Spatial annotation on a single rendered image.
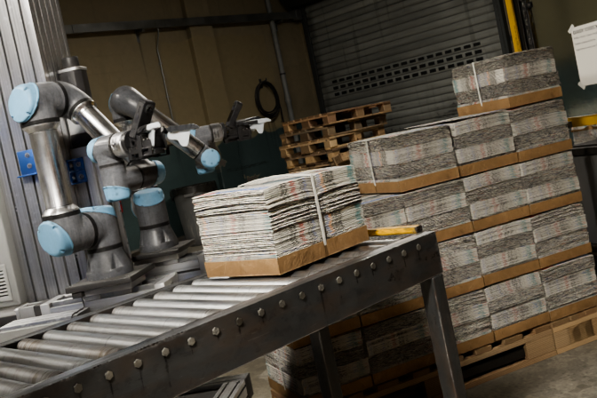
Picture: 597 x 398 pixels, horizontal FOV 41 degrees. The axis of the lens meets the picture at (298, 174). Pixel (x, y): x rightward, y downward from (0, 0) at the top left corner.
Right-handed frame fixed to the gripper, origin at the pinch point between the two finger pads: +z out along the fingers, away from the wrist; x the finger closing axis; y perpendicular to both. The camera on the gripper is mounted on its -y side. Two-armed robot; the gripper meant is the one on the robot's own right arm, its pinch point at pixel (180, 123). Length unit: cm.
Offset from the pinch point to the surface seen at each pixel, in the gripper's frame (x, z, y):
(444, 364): -47, 44, 75
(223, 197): -2.4, 9.7, 21.4
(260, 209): -1.4, 22.5, 25.8
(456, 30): -812, -258, -190
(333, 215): -26.6, 27.6, 29.7
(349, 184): -34.1, 29.3, 21.6
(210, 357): 33, 31, 56
